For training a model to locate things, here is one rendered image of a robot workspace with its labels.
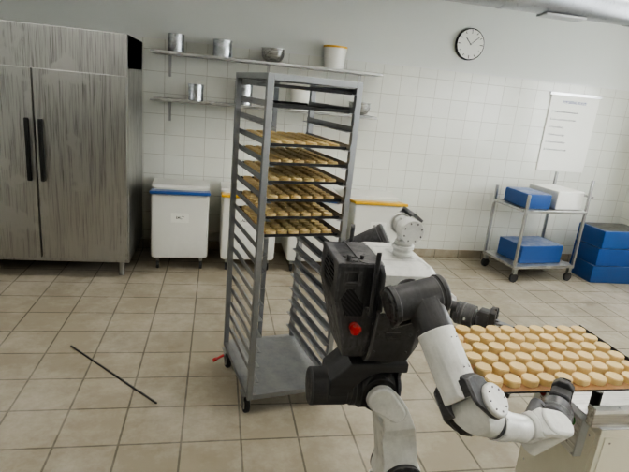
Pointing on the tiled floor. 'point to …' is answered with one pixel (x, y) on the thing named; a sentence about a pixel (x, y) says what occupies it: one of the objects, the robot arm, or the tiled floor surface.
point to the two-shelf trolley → (541, 235)
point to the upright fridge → (69, 144)
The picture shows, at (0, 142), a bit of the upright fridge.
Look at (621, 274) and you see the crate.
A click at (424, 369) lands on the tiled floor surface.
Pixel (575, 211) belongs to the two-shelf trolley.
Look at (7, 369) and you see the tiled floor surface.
